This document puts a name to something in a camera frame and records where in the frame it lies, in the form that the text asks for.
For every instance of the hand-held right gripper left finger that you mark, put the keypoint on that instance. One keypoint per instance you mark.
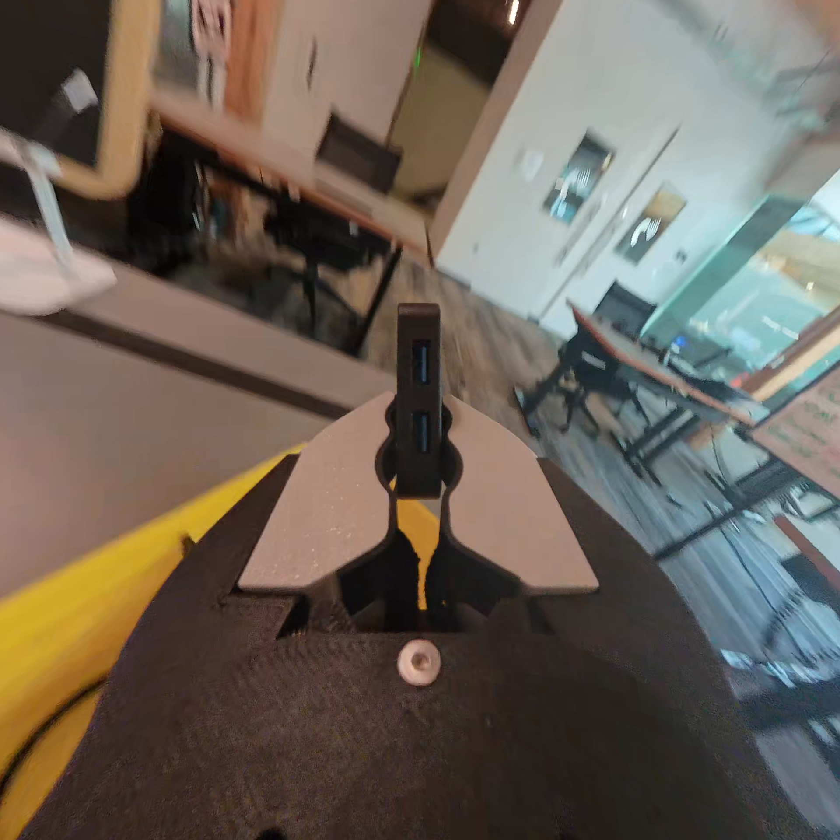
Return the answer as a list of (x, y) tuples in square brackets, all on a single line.
[(315, 512)]

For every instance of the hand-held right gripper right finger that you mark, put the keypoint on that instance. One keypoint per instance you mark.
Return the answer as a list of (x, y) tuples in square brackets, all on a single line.
[(525, 512)]

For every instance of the black hub adapter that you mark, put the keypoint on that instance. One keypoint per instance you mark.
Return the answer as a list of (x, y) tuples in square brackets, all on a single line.
[(418, 367)]

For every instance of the yellow plastic bin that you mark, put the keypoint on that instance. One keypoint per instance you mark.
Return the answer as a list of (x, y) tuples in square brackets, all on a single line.
[(65, 623)]

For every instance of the office desk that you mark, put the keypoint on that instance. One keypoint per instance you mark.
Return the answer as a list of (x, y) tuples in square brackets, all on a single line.
[(295, 177), (689, 387)]

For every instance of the black office chair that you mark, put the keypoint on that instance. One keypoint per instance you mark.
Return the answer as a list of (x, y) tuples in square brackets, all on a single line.
[(623, 308)]

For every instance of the white board stand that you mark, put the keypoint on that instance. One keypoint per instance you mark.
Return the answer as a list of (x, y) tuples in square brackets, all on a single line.
[(39, 275)]

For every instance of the black board wooden backing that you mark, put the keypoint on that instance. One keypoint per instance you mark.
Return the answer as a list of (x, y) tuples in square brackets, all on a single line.
[(39, 65)]

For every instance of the framed wall picture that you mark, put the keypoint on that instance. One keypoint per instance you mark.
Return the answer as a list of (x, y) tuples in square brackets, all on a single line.
[(649, 226), (577, 177)]

